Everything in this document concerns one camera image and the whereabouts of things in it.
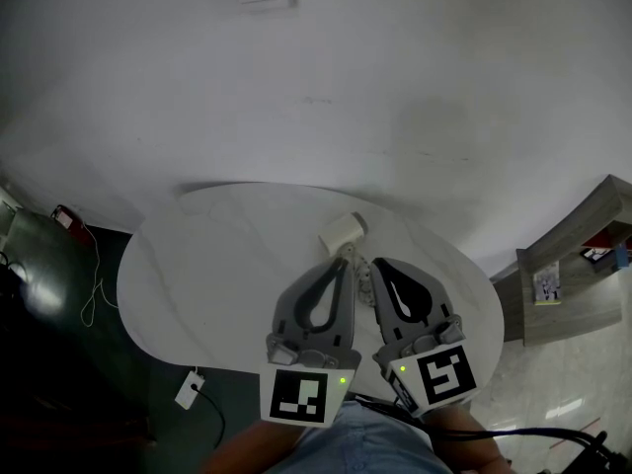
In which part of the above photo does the black power strip cable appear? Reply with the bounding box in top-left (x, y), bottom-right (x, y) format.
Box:
top-left (194, 384), bottom-right (228, 451)

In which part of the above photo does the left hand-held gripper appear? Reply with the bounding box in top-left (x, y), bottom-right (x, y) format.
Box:
top-left (259, 258), bottom-right (362, 430)

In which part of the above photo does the person's left forearm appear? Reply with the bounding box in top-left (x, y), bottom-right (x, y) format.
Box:
top-left (202, 414), bottom-right (328, 474)

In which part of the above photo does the black cable bundle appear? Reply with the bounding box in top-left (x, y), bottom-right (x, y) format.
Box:
top-left (352, 394), bottom-right (599, 444)

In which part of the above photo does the red flat item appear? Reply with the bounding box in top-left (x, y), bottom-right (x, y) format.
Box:
top-left (581, 229), bottom-right (621, 252)

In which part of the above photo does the person's light blue shirt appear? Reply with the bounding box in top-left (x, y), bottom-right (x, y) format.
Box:
top-left (265, 396), bottom-right (453, 474)

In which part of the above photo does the white marble table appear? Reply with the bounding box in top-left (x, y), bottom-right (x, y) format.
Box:
top-left (116, 181), bottom-right (506, 405)

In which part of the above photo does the white power strip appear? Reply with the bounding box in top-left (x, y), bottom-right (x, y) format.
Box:
top-left (173, 369), bottom-right (208, 411)

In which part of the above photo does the black equipment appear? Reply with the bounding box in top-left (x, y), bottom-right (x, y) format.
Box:
top-left (576, 429), bottom-right (632, 474)

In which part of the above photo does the red and black device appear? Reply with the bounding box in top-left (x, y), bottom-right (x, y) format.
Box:
top-left (48, 203), bottom-right (96, 247)

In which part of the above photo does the black and white small box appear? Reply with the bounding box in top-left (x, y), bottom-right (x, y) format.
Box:
top-left (579, 245), bottom-right (616, 267)

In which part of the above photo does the person's right forearm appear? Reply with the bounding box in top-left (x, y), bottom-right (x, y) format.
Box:
top-left (419, 402), bottom-right (511, 474)

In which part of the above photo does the white printed box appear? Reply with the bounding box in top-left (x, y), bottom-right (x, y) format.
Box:
top-left (531, 260), bottom-right (564, 307)

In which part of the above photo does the thin pale yellow cable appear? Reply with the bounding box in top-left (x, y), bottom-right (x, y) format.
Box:
top-left (79, 218), bottom-right (120, 328)

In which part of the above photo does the grey wooden shelf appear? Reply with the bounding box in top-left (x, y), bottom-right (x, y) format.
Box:
top-left (492, 174), bottom-right (632, 349)

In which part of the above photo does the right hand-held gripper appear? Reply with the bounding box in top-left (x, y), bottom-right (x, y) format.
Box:
top-left (369, 258), bottom-right (479, 419)

